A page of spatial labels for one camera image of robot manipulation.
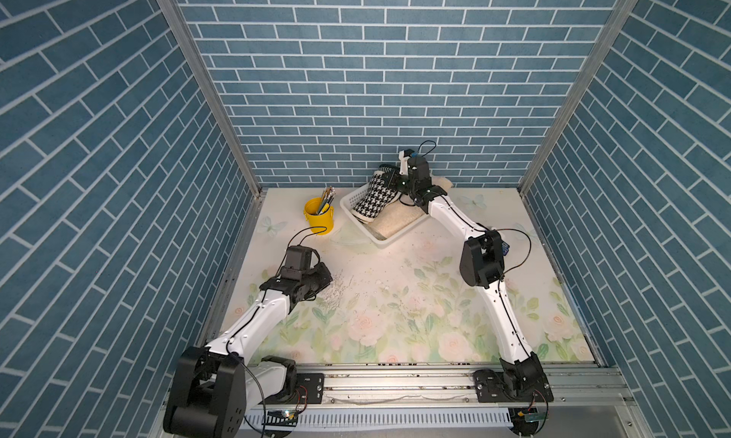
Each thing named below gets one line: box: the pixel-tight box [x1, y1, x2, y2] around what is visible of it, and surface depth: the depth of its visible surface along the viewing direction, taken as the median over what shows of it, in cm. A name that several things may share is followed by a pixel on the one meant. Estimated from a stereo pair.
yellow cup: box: [303, 197, 335, 236], surface depth 104 cm
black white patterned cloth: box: [351, 163, 402, 224], surface depth 103 cm
